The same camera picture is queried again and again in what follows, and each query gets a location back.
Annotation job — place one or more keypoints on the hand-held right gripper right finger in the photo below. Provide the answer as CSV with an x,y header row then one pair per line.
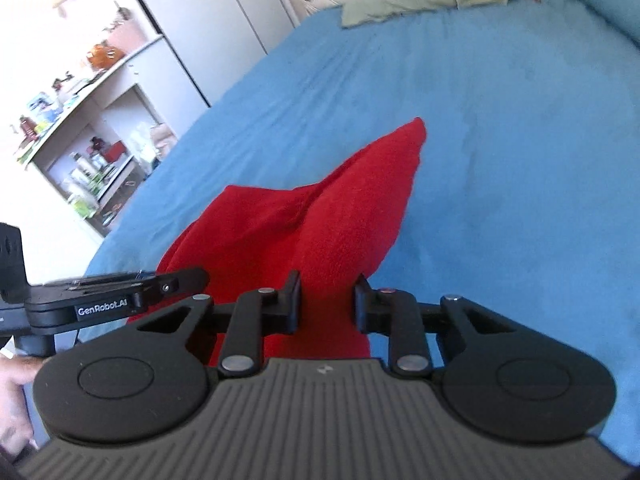
x,y
362,310

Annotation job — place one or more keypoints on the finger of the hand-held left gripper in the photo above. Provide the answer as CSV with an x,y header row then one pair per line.
x,y
182,282

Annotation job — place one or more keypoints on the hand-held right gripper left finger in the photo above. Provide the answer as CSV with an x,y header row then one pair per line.
x,y
290,305

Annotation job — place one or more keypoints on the red knit sweater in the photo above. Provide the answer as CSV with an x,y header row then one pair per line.
x,y
350,200

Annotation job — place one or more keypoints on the person's left hand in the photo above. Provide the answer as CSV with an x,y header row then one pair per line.
x,y
17,375

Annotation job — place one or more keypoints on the group of toiletry bottles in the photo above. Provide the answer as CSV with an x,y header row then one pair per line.
x,y
85,185

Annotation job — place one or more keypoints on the red box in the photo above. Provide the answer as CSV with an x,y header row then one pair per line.
x,y
115,151

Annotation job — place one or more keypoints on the white shelf unit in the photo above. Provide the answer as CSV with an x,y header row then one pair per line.
x,y
125,100

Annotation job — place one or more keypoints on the orange toy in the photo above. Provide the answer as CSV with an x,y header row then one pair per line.
x,y
104,56

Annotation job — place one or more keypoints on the pink basket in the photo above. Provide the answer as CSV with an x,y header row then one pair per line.
x,y
125,37

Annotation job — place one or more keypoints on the white wardrobe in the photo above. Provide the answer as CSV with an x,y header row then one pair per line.
x,y
210,20

